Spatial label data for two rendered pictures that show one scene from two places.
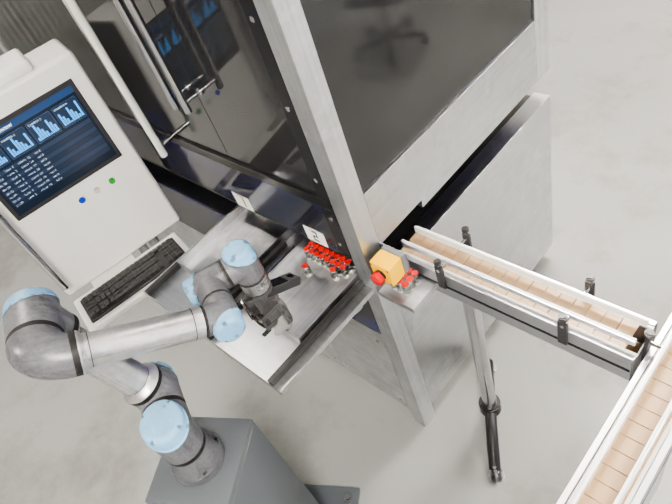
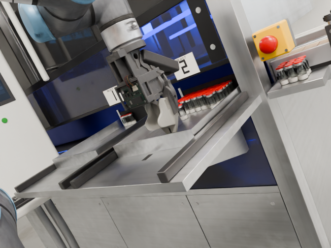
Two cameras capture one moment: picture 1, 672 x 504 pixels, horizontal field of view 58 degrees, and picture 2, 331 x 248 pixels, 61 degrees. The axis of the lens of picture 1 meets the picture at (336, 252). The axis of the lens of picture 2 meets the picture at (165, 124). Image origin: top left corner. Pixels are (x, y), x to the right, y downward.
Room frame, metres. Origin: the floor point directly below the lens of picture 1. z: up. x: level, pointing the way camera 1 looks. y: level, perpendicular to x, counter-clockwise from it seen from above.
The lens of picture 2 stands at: (0.53, 0.38, 1.06)
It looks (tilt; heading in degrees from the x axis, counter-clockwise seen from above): 12 degrees down; 344
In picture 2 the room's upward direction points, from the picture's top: 25 degrees counter-clockwise
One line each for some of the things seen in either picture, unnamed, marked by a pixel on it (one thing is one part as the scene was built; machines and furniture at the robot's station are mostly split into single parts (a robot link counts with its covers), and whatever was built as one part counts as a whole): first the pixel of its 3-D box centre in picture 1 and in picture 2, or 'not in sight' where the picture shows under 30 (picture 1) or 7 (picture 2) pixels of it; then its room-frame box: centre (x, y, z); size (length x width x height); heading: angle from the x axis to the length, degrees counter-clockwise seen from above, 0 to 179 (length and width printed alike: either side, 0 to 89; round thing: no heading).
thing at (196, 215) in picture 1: (191, 213); (77, 172); (2.03, 0.49, 0.73); 1.98 x 0.01 x 0.25; 32
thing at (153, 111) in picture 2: not in sight; (155, 122); (1.11, 0.23, 0.95); 0.06 x 0.03 x 0.09; 122
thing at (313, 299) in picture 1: (308, 283); (185, 116); (1.25, 0.11, 0.90); 0.34 x 0.26 x 0.04; 122
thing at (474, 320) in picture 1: (480, 355); not in sight; (1.06, -0.31, 0.46); 0.09 x 0.09 x 0.77; 32
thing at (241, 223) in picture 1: (238, 244); (111, 136); (1.54, 0.30, 0.90); 0.34 x 0.26 x 0.04; 122
